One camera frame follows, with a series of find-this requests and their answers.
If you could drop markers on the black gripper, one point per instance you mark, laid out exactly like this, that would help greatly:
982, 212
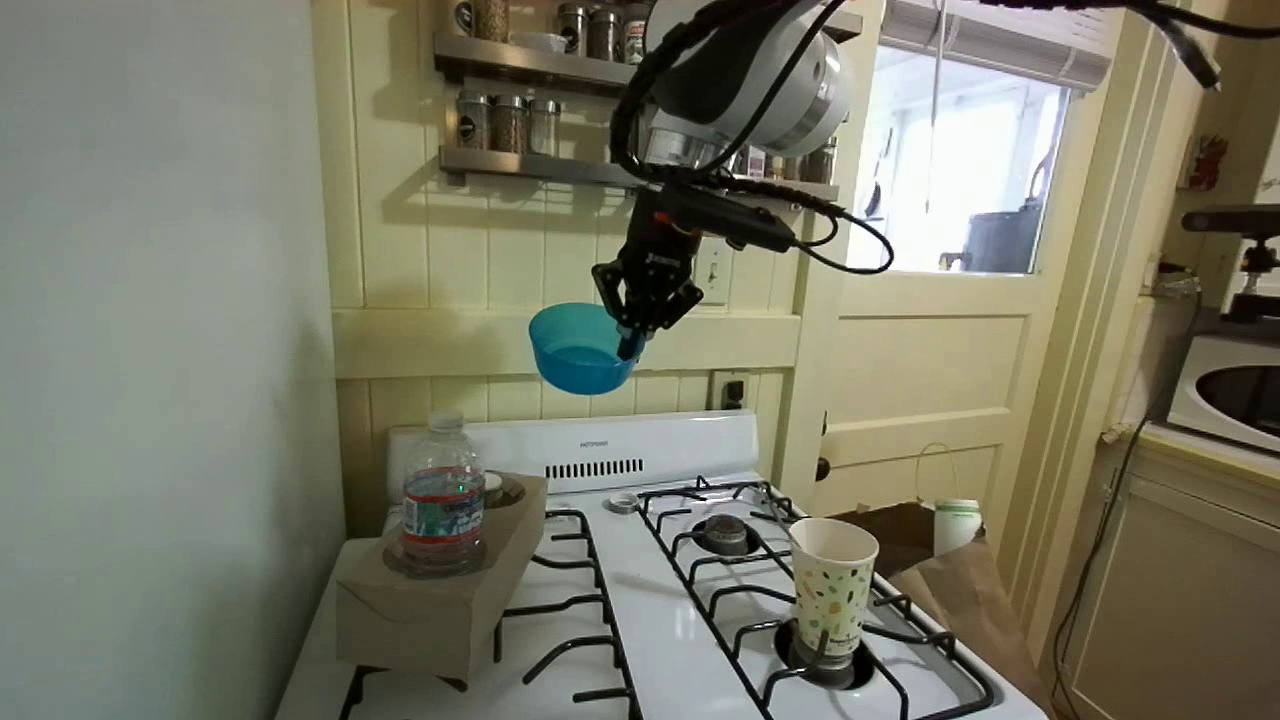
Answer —
662, 246

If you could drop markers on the blue plastic bowl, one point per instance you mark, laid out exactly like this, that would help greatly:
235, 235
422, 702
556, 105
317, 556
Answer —
579, 352

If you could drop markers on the white black Franka robot arm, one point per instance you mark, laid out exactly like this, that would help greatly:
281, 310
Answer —
764, 83

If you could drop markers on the brown cardboard box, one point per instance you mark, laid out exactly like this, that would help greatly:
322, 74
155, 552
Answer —
440, 607

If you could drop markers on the glass spice jar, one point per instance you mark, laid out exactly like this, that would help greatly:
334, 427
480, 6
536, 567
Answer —
468, 122
546, 125
510, 122

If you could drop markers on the small dark round lid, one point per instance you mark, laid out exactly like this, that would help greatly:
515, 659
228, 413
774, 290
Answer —
500, 488

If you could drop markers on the dark round stove burner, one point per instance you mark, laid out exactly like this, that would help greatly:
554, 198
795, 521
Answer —
724, 538

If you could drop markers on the clear plastic water bottle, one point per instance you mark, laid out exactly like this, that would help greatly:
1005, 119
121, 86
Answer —
440, 504

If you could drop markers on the white labelled spice jar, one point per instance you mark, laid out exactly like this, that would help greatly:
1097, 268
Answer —
635, 32

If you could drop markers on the cream door with window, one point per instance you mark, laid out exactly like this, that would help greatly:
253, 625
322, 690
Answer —
922, 385

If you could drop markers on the black stove grate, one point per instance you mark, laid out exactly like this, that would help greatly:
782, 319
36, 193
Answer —
567, 625
724, 607

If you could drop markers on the white gas stove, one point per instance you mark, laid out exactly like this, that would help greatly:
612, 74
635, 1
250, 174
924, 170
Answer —
667, 625

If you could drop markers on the dotted paper cup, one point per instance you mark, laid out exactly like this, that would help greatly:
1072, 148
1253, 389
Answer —
834, 584

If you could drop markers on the white canister with green lid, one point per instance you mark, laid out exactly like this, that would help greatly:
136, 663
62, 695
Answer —
959, 526

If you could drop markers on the white microwave oven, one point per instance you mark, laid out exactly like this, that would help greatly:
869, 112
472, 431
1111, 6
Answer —
1234, 393

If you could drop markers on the black countertop appliance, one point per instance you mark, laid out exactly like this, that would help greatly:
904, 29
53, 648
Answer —
1247, 261

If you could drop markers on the cream kitchen cabinet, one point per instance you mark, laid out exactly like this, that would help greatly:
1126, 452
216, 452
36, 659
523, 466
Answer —
1187, 603

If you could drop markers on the white light switch plate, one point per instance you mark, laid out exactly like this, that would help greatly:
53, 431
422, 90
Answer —
718, 278

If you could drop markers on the wall power outlet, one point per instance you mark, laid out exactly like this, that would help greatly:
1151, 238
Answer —
732, 393

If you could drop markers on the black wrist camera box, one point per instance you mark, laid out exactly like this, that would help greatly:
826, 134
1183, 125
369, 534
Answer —
741, 224

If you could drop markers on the red wall decoration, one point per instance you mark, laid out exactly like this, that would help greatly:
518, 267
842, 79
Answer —
1210, 162

